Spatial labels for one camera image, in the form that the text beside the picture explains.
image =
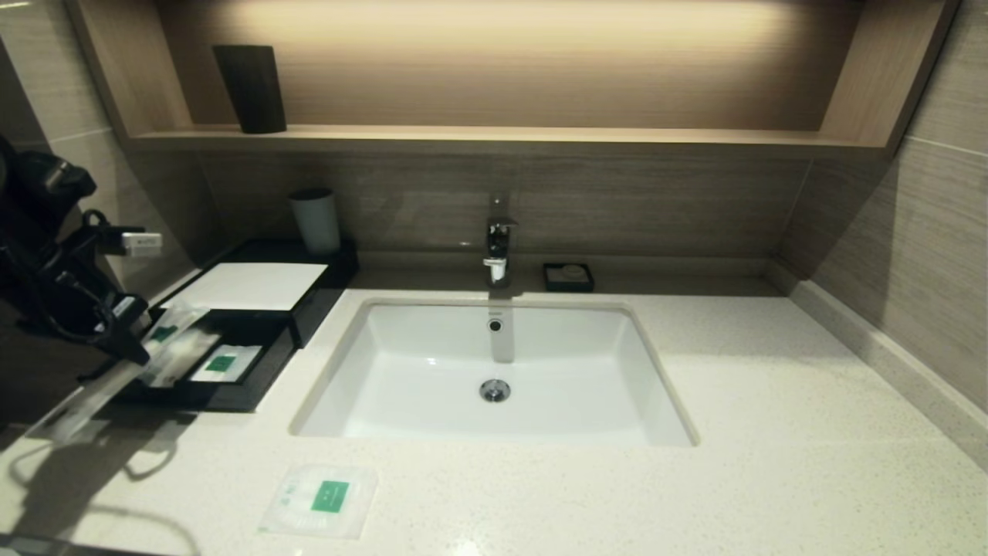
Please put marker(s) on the square frosted packet green label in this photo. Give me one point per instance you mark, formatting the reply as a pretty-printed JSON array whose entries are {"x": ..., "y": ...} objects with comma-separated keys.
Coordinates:
[{"x": 324, "y": 498}]

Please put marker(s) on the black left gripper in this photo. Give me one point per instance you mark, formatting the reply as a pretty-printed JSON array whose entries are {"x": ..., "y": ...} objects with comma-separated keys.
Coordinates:
[{"x": 69, "y": 293}]

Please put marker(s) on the chrome drain stopper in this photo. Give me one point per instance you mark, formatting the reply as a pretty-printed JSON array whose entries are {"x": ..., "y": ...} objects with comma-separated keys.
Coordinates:
[{"x": 495, "y": 391}]

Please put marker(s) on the frosted vanity kit packet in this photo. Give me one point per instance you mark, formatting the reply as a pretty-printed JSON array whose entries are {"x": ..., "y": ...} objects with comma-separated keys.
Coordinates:
[{"x": 228, "y": 363}]

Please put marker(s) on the chrome faucet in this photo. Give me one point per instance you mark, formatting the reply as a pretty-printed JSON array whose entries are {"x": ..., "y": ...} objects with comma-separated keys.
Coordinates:
[{"x": 499, "y": 241}]

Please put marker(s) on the wooden wall shelf niche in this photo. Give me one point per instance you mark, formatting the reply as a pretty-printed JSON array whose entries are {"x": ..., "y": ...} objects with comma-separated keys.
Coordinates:
[{"x": 502, "y": 139}]

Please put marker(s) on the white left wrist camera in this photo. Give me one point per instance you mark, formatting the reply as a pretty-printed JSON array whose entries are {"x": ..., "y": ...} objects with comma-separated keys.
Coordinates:
[{"x": 143, "y": 244}]

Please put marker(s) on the white ceramic sink basin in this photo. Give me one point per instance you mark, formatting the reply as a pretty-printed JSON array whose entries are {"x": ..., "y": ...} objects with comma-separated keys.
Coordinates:
[{"x": 579, "y": 386}]

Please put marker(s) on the frosted packet green characters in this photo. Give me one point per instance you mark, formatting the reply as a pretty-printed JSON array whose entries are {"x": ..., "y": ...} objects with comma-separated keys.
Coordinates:
[{"x": 193, "y": 359}]

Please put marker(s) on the black soap dish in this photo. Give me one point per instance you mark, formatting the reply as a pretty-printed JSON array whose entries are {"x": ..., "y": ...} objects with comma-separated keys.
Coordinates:
[{"x": 549, "y": 284}]

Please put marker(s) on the black box white ribbed top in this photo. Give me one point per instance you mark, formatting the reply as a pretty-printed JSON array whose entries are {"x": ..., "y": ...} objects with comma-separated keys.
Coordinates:
[{"x": 255, "y": 286}]

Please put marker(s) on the long frosted toothbrush packet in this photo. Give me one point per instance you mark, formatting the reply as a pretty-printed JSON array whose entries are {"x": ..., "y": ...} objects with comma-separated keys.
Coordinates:
[{"x": 174, "y": 328}]

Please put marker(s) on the pale grey cup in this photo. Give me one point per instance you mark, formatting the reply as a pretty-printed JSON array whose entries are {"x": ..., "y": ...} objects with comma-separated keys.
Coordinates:
[{"x": 316, "y": 224}]

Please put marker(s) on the round pale soap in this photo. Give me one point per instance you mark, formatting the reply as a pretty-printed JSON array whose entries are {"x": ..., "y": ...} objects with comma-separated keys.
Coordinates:
[{"x": 573, "y": 272}]

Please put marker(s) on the dark tapered cup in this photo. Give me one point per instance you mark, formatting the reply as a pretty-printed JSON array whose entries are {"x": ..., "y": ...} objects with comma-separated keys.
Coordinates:
[{"x": 250, "y": 89}]

